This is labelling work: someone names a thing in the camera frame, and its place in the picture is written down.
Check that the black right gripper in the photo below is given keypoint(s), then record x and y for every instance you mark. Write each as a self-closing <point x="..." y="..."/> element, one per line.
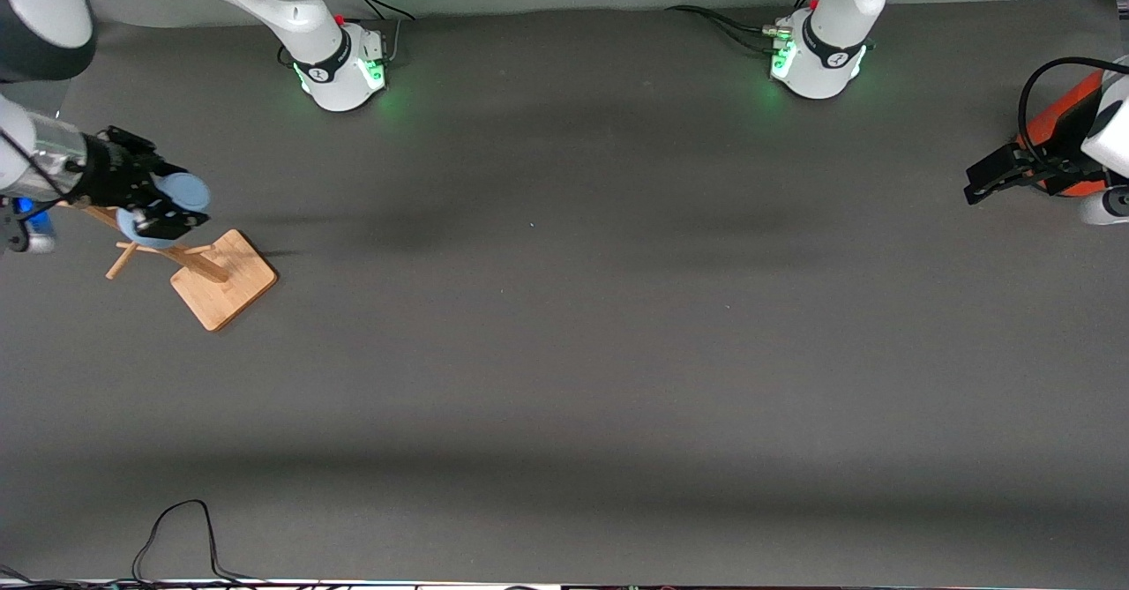
<point x="113" y="173"/>

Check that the wooden mug tree stand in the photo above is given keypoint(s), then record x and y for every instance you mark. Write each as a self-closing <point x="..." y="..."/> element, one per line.
<point x="225" y="286"/>

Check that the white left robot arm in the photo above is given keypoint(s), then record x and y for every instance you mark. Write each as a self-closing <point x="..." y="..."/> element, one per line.
<point x="838" y="8"/>

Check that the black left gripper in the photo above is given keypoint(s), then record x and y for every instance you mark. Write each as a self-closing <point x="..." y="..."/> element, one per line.
<point x="1034" y="168"/>

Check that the light blue cup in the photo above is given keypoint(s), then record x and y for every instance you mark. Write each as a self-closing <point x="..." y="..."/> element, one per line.
<point x="190" y="191"/>

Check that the grey table cloth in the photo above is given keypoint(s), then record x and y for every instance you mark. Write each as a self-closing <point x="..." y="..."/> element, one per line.
<point x="564" y="352"/>

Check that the orange cylindrical can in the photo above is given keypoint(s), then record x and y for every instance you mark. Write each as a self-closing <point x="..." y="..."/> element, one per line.
<point x="1054" y="114"/>

